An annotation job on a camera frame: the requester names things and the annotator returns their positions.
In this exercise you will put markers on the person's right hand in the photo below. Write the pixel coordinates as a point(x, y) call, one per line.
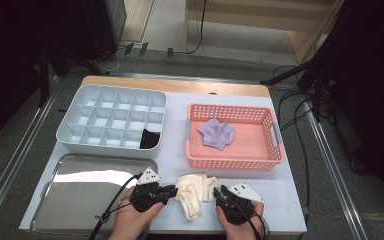
point(241, 233)

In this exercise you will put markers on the dark curtain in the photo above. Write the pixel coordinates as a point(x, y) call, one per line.
point(373, 100)
point(6, 66)

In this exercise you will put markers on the black metal stand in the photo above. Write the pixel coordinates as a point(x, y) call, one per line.
point(318, 90)

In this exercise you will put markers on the person's left hand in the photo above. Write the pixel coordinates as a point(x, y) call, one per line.
point(130, 226)

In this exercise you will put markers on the light wooden shelf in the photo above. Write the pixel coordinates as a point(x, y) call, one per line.
point(246, 20)

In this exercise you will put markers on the pink perforated plastic basket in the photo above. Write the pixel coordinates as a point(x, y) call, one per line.
point(253, 146)

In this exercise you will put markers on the shiny metal tray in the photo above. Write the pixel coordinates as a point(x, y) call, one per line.
point(80, 206)

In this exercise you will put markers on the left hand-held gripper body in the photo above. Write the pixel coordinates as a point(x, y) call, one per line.
point(146, 196)

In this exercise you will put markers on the cream underwear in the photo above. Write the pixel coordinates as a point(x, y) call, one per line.
point(193, 193)

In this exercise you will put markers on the dark cabinet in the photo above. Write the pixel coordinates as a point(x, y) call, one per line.
point(103, 26)

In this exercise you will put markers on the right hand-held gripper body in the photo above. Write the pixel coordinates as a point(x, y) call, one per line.
point(238, 210)

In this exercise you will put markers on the black underwear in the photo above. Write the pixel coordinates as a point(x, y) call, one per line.
point(149, 140)

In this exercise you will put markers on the white divided storage box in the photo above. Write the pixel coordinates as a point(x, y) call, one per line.
point(110, 151)

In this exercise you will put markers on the lilac underwear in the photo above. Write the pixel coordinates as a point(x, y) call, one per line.
point(216, 135)

